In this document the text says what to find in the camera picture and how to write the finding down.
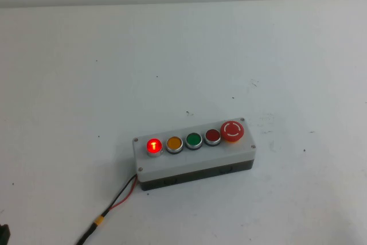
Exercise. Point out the red emergency stop mushroom button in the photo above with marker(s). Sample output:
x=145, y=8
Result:
x=232, y=130

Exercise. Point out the green push button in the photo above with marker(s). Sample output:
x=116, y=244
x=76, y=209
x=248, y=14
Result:
x=193, y=140

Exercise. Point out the yellow push button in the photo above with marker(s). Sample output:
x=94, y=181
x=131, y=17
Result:
x=174, y=143

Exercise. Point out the dark red push button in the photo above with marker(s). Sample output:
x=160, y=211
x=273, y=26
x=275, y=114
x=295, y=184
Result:
x=212, y=136

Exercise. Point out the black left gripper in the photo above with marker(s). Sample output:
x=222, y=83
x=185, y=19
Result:
x=4, y=235

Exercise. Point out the illuminated red push button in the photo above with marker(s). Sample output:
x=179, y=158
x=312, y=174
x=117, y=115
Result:
x=154, y=146

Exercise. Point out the grey and black button box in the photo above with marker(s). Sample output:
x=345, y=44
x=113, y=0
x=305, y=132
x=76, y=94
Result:
x=198, y=157

